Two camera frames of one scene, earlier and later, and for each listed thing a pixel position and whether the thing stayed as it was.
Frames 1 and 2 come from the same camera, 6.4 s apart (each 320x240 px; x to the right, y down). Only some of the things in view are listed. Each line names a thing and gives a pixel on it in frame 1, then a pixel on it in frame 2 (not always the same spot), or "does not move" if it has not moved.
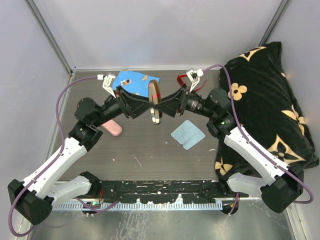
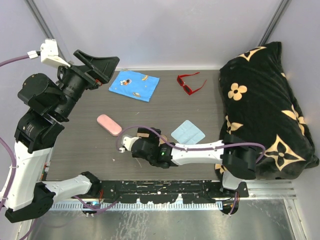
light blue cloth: x=187 y=134 does not move
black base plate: x=193 y=191 does not move
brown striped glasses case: x=154 y=96 to x=146 y=135
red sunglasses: x=180 y=81 does not move
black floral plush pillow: x=269 y=109 does not move
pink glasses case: x=113 y=127 does not move
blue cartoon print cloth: x=133 y=82 does not move
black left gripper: x=136 y=106 to x=103 y=67
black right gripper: x=170 y=106 to x=153 y=135
